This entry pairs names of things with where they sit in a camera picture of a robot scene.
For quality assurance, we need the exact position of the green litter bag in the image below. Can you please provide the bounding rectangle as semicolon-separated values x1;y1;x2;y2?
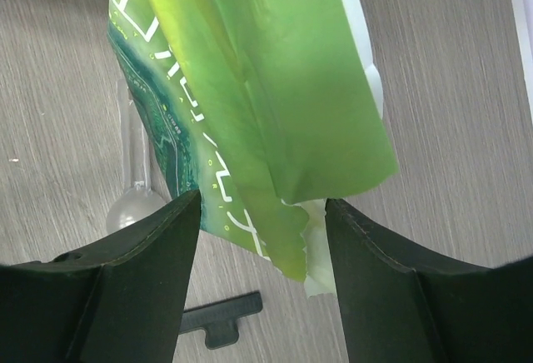
108;0;398;296

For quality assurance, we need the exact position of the clear plastic scoop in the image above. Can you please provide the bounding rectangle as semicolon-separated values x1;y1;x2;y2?
106;78;166;233

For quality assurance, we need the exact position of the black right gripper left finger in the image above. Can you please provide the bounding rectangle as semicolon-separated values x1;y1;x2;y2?
1;191;201;362

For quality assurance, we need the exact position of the black bag clip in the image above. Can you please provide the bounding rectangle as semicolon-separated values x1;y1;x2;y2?
179;291;263;351

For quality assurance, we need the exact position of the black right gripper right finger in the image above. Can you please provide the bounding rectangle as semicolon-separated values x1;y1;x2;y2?
326;200;532;362

